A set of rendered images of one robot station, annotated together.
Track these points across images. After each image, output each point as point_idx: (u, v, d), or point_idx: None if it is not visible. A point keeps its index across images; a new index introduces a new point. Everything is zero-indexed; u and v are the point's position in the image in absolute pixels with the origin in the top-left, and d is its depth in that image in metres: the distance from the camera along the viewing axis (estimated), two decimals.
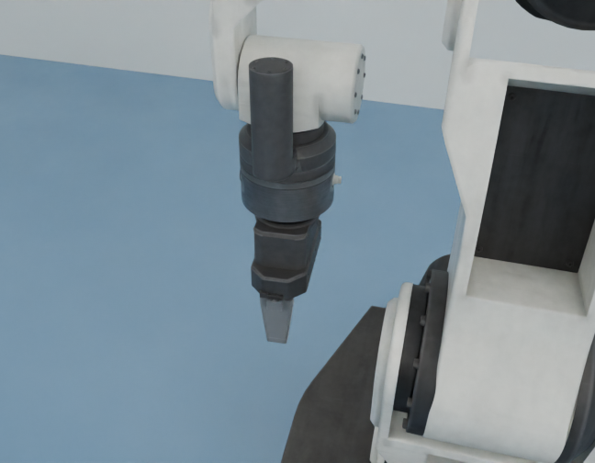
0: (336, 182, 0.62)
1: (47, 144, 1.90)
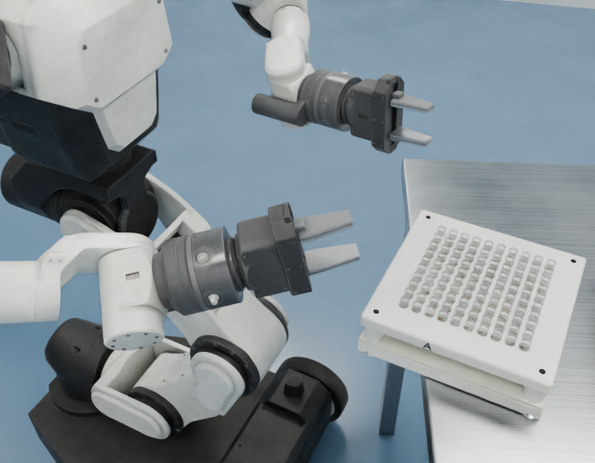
0: (215, 302, 0.73)
1: None
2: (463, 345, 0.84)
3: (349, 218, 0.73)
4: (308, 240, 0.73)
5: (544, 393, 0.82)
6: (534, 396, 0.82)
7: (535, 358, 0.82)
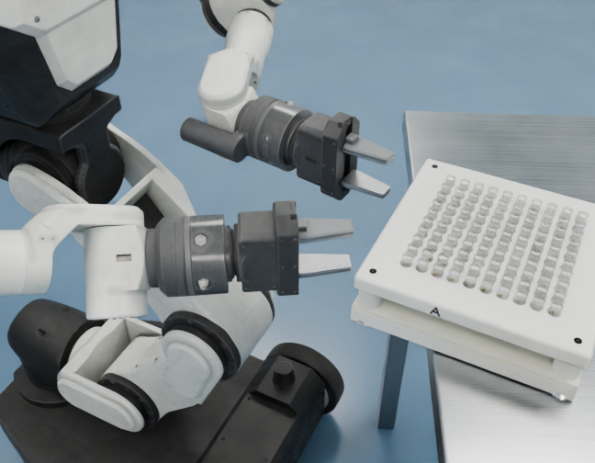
0: (204, 287, 0.71)
1: None
2: (479, 310, 0.68)
3: (351, 227, 0.73)
4: (308, 241, 0.73)
5: (580, 368, 0.67)
6: (567, 371, 0.67)
7: (568, 325, 0.67)
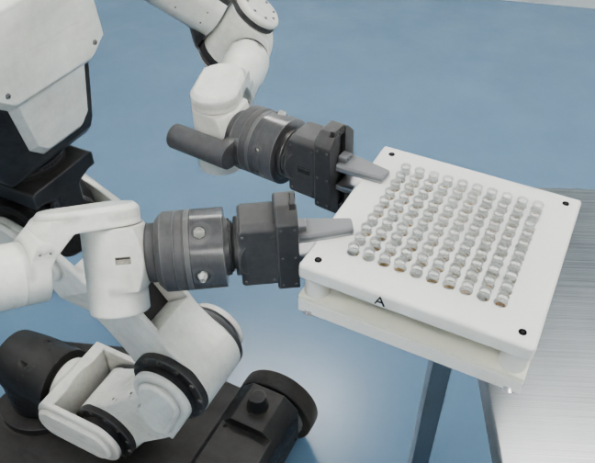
0: (204, 280, 0.71)
1: None
2: (423, 300, 0.67)
3: (351, 225, 0.73)
4: (308, 241, 0.73)
5: (526, 360, 0.65)
6: (512, 363, 0.65)
7: (514, 316, 0.65)
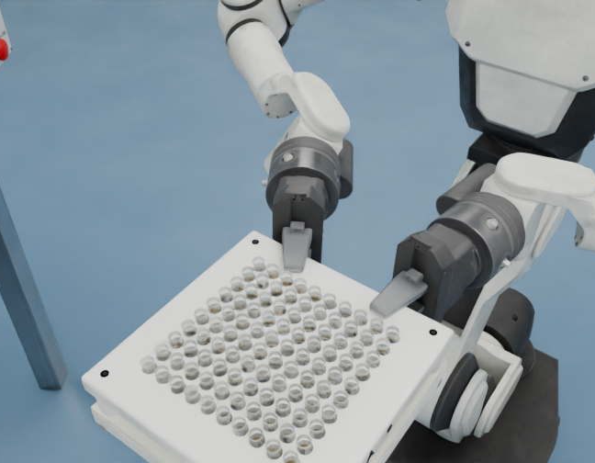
0: (264, 186, 0.83)
1: None
2: (176, 306, 0.66)
3: (288, 263, 0.69)
4: (282, 237, 0.73)
5: (95, 398, 0.61)
6: None
7: (126, 373, 0.60)
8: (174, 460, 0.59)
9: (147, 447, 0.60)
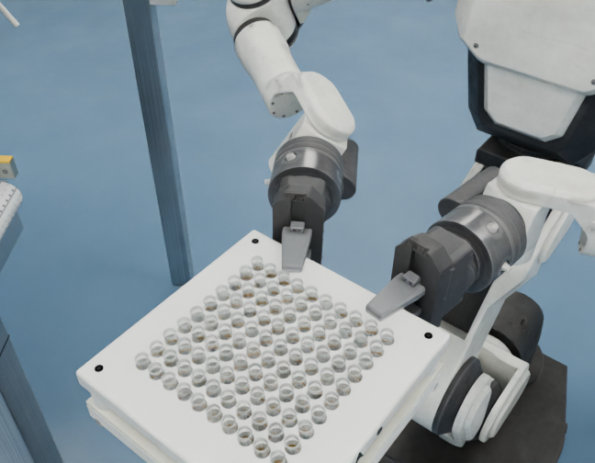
0: (267, 185, 0.83)
1: None
2: (173, 303, 0.66)
3: (286, 263, 0.69)
4: (281, 237, 0.73)
5: (90, 392, 0.62)
6: None
7: (120, 368, 0.60)
8: (164, 457, 0.59)
9: (139, 443, 0.60)
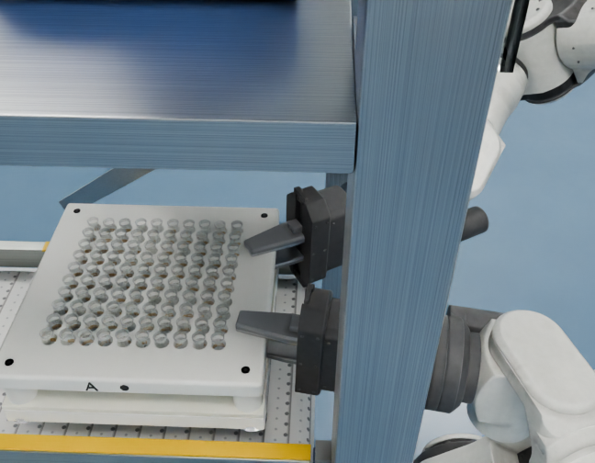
0: None
1: None
2: (161, 210, 0.77)
3: (247, 241, 0.71)
4: (282, 226, 0.74)
5: None
6: None
7: (83, 220, 0.76)
8: None
9: None
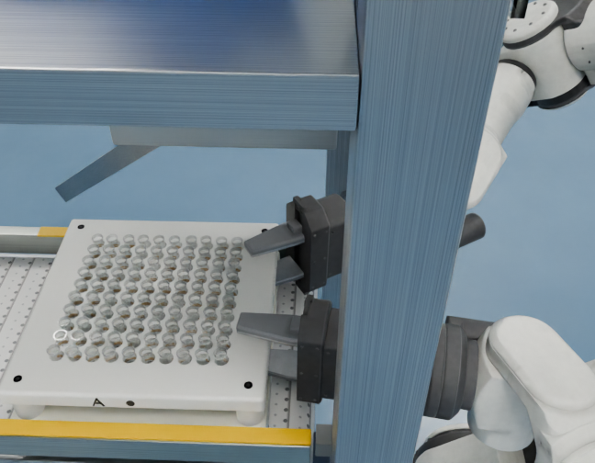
0: None
1: None
2: (163, 226, 0.78)
3: (247, 242, 0.71)
4: (282, 226, 0.74)
5: None
6: None
7: (86, 236, 0.77)
8: None
9: None
